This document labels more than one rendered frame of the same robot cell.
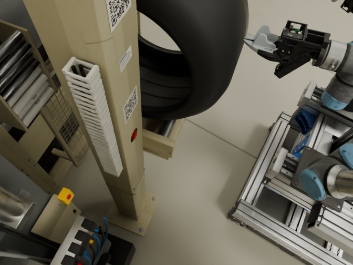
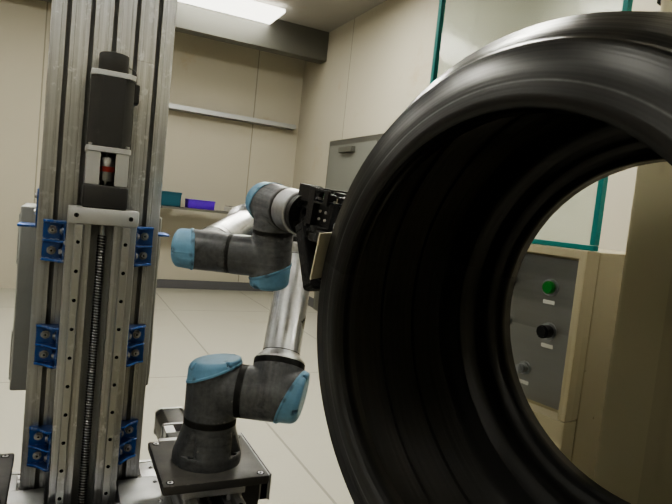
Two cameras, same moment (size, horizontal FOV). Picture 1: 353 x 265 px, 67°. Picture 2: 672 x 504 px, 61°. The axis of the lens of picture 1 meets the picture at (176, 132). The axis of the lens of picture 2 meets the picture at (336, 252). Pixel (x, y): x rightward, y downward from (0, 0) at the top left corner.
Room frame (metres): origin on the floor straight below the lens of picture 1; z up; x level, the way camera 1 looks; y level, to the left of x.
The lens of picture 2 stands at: (1.26, 0.34, 1.30)
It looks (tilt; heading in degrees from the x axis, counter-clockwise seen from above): 4 degrees down; 222
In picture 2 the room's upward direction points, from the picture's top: 6 degrees clockwise
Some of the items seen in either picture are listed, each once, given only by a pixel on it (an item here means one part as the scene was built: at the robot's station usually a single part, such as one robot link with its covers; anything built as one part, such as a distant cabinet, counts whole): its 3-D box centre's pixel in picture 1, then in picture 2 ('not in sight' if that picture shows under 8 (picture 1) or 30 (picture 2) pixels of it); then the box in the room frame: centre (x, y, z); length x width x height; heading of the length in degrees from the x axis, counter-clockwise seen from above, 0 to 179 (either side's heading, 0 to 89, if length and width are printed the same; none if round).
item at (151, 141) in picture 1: (124, 130); not in sight; (0.46, 0.19, 0.90); 0.40 x 0.03 x 0.10; 79
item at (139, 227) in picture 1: (133, 207); not in sight; (0.38, 0.19, 0.01); 0.27 x 0.27 x 0.02; 79
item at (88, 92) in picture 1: (103, 133); not in sight; (0.29, 0.18, 1.19); 0.05 x 0.04 x 0.48; 79
